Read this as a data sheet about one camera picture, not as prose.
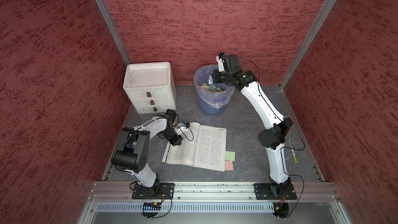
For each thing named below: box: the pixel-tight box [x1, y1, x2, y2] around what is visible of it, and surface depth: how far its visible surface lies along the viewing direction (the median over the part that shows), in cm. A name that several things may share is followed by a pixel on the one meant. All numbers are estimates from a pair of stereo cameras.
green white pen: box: [288, 138, 298, 164], surface depth 87 cm
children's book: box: [162, 122, 227, 172], surface depth 87 cm
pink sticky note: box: [224, 160, 234, 171], surface depth 83 cm
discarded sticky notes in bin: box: [200, 82, 222, 92], surface depth 102 cm
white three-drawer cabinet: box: [122, 61, 177, 115], surface depth 94 cm
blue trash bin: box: [193, 64, 235, 116], surface depth 89 cm
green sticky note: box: [224, 150, 236, 162], surface depth 87 cm
